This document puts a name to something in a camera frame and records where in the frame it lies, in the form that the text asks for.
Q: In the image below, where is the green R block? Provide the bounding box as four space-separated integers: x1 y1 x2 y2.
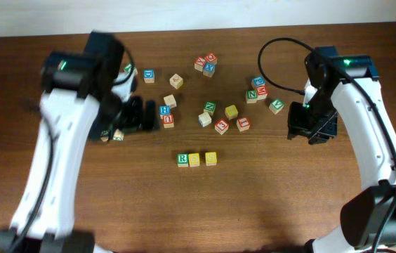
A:
177 153 189 167

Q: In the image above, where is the yellow S block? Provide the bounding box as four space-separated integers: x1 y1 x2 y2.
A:
188 153 200 167

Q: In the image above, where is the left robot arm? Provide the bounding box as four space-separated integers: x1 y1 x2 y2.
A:
0 31 159 253

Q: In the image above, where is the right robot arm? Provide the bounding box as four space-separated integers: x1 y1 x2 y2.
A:
287 46 396 252

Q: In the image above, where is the plain block green bottom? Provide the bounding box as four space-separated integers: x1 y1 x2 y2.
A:
112 129 124 141

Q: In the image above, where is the blue H block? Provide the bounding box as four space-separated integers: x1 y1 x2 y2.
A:
159 105 171 118

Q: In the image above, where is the green V block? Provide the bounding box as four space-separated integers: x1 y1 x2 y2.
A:
269 99 284 115

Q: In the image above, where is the red U block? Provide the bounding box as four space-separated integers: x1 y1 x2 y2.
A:
162 114 174 129

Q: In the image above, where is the green B block lower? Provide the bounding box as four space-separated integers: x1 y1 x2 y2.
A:
100 131 110 142

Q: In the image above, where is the plain wooden block centre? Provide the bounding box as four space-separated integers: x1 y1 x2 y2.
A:
164 94 177 108

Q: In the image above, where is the blue D block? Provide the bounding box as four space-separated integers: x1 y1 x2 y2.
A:
143 69 155 84

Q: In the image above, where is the green P block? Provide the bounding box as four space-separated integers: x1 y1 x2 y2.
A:
124 63 138 75

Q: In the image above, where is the red M block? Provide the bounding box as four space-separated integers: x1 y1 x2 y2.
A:
256 86 268 100

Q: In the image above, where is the plain picture block top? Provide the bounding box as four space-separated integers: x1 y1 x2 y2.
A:
169 74 184 89

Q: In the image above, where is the green N block right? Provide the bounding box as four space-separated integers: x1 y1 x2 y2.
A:
246 90 258 104

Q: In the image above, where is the green n block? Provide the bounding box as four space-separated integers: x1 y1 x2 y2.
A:
204 101 216 116
246 90 258 104

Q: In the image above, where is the blue P block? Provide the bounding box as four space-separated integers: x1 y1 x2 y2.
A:
251 76 265 89

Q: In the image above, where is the red I block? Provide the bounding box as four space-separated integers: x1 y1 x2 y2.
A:
236 117 251 131

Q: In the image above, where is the white blue-edged block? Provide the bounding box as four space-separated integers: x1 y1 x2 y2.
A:
198 112 212 127

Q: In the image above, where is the green N block centre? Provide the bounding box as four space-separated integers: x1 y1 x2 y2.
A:
204 101 216 116

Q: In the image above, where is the red 3 block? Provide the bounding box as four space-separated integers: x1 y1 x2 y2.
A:
215 119 229 135

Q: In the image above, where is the red Y block top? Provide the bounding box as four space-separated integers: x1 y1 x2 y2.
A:
194 56 206 72

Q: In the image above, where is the blue X block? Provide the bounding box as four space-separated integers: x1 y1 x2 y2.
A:
202 63 216 77

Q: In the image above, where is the red Q block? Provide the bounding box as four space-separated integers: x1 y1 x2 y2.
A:
204 53 218 65

